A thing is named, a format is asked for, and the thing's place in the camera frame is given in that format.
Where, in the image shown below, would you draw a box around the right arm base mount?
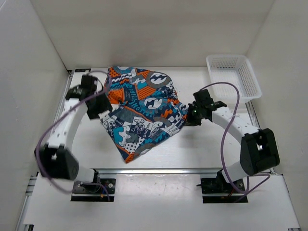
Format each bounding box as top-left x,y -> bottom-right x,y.
196,171 -> 248,204

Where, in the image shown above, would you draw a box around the black label tag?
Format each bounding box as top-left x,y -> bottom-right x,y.
75,68 -> 91,73

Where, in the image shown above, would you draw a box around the colourful patterned shorts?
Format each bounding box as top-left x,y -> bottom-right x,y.
101,66 -> 188,163

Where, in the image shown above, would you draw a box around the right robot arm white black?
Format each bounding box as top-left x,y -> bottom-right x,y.
186,89 -> 280,193

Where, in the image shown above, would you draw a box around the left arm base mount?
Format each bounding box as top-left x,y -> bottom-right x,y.
71,172 -> 116,202

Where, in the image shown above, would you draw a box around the white plastic basket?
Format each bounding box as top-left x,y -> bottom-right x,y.
206,54 -> 262,103

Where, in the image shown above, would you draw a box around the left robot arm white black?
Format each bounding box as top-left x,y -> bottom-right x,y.
35,72 -> 112,193

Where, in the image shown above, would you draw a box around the aluminium rail front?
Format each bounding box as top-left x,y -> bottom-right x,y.
98,168 -> 220,174

